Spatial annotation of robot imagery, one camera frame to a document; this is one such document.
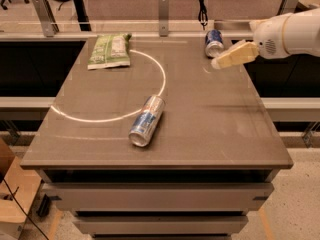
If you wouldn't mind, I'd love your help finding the cardboard box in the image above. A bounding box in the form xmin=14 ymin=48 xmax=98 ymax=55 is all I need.
xmin=0 ymin=139 xmax=41 ymax=240

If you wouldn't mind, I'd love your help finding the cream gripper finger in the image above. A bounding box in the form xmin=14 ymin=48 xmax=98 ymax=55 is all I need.
xmin=211 ymin=40 xmax=259 ymax=69

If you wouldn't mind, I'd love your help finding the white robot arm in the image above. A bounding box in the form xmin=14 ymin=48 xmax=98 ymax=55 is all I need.
xmin=211 ymin=8 xmax=320 ymax=69

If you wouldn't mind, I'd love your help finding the grey upper drawer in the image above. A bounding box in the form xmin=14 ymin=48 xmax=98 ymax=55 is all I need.
xmin=43 ymin=183 xmax=274 ymax=212

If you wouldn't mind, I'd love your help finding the right metal rail bracket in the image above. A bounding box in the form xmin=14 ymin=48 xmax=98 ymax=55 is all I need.
xmin=278 ymin=0 xmax=299 ymax=15

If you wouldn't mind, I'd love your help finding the middle metal rail bracket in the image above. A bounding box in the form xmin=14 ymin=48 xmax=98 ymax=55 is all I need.
xmin=158 ymin=0 xmax=169 ymax=37

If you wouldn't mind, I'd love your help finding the grey drawer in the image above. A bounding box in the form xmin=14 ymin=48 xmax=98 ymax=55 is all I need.
xmin=74 ymin=216 xmax=248 ymax=235
xmin=43 ymin=183 xmax=274 ymax=212

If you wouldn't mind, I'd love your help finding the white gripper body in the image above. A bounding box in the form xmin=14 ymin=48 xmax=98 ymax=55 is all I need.
xmin=249 ymin=13 xmax=292 ymax=59

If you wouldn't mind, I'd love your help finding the blue pepsi can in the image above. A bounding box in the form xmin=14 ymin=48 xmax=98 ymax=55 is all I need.
xmin=205 ymin=29 xmax=224 ymax=58

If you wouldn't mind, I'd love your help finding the grey lower drawer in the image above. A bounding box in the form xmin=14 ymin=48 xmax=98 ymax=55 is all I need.
xmin=74 ymin=216 xmax=248 ymax=235

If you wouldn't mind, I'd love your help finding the left metal rail bracket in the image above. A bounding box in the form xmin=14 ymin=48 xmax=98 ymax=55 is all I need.
xmin=31 ymin=0 xmax=56 ymax=37

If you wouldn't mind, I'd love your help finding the green jalapeno chip bag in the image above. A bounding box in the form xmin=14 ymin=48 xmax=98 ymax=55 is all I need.
xmin=88 ymin=33 xmax=131 ymax=70

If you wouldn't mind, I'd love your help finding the silver blue red bull can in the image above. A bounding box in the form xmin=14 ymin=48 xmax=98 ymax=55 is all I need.
xmin=129 ymin=95 xmax=165 ymax=147

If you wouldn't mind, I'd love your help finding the black hanging cable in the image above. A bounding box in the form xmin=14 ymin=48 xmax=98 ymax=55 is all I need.
xmin=195 ymin=0 xmax=209 ymax=31

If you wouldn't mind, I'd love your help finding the black floor cable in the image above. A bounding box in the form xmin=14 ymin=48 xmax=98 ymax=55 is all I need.
xmin=0 ymin=178 xmax=50 ymax=240

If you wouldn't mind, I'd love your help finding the black desk leg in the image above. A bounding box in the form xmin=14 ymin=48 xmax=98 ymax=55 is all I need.
xmin=73 ymin=0 xmax=91 ymax=31

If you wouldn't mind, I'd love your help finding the metal rail bracket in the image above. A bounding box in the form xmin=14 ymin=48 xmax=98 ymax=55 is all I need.
xmin=158 ymin=0 xmax=169 ymax=37
xmin=31 ymin=0 xmax=56 ymax=37
xmin=278 ymin=0 xmax=299 ymax=15

